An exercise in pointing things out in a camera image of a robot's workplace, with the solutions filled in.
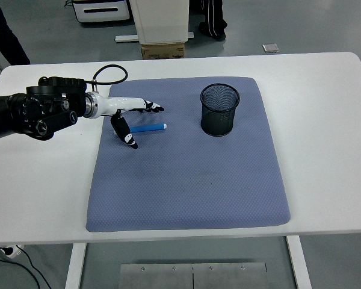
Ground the person in dark trousers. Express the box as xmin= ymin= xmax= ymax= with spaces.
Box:
xmin=0 ymin=0 xmax=31 ymax=88

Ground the white appliance with dark slot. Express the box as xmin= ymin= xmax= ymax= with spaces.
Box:
xmin=71 ymin=0 xmax=132 ymax=24

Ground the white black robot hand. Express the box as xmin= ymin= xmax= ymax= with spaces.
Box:
xmin=94 ymin=95 xmax=165 ymax=151

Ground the black mesh pen holder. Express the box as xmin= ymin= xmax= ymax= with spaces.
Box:
xmin=200 ymin=83 xmax=241 ymax=137

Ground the white power strip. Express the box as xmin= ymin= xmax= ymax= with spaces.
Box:
xmin=0 ymin=244 xmax=24 ymax=259

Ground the blue-grey quilted mat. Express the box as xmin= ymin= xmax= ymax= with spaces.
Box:
xmin=85 ymin=76 xmax=292 ymax=233

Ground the blue marker pen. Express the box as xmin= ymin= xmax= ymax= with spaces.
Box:
xmin=129 ymin=122 xmax=168 ymax=134

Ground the white table leg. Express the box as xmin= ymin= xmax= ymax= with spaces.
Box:
xmin=64 ymin=242 xmax=88 ymax=289
xmin=285 ymin=235 xmax=312 ymax=289

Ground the black floor cable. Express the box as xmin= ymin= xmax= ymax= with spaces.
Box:
xmin=0 ymin=249 xmax=54 ymax=289

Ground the person in striped trousers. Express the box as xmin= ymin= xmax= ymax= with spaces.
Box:
xmin=198 ymin=0 xmax=229 ymax=40

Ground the silver base bar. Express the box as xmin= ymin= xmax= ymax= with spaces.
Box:
xmin=115 ymin=31 xmax=196 ymax=43

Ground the brown cardboard box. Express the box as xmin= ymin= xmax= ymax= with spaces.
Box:
xmin=141 ymin=42 xmax=186 ymax=60

